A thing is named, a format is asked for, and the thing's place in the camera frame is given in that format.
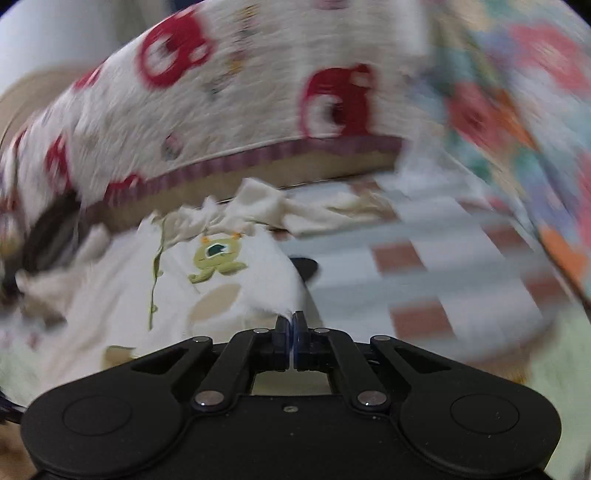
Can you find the checkered play mat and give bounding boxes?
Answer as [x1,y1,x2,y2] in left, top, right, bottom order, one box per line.
[279,177,569,363]

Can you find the white quilted bear bedspread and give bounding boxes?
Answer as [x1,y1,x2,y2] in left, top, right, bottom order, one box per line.
[1,1,429,225]

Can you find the dark brown knit sweater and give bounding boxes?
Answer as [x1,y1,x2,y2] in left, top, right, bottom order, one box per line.
[21,189,90,274]

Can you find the light green blanket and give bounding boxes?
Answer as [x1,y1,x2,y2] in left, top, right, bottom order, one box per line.
[520,314,590,479]

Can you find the cream zip-up hoodie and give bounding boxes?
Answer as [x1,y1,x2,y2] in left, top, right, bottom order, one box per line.
[13,177,399,370]

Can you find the floral quilted blanket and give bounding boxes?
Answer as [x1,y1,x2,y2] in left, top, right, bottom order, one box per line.
[412,1,590,298]

